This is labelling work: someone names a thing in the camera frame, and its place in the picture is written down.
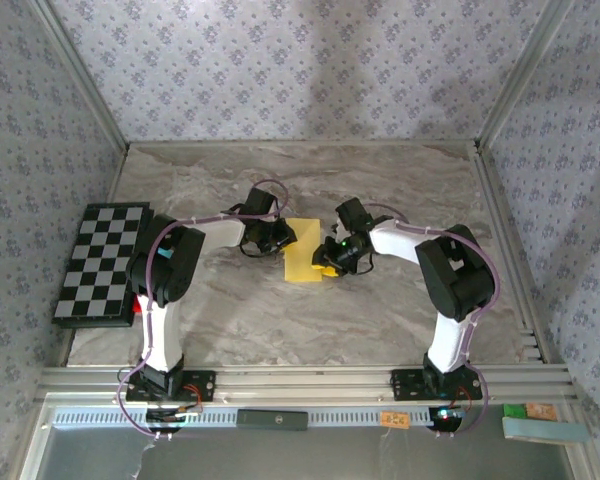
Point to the dark rectangular device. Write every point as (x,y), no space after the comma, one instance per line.
(272,420)

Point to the orange label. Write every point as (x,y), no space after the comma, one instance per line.
(395,419)

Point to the aluminium frame post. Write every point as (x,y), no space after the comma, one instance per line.
(82,75)
(524,75)

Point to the blue-grey block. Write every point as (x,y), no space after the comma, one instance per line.
(545,431)

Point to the red block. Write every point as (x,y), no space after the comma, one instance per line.
(137,304)

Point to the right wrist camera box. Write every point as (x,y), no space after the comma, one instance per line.
(352,212)

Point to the black and grey checkerboard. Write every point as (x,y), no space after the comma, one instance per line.
(100,260)

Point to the aluminium side rail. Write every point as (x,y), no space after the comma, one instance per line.
(499,210)

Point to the grey metal tray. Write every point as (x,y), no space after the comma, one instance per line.
(330,455)

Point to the orange-brown card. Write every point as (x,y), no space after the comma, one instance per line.
(542,411)

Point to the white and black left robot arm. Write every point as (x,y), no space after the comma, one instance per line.
(167,265)

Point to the green packet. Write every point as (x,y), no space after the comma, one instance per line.
(514,411)

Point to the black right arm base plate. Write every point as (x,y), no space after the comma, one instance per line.
(405,385)

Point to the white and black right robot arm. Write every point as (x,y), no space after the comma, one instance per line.
(455,280)

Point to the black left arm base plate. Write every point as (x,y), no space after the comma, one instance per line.
(205,385)

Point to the aluminium mounting rail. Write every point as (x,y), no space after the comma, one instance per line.
(305,382)

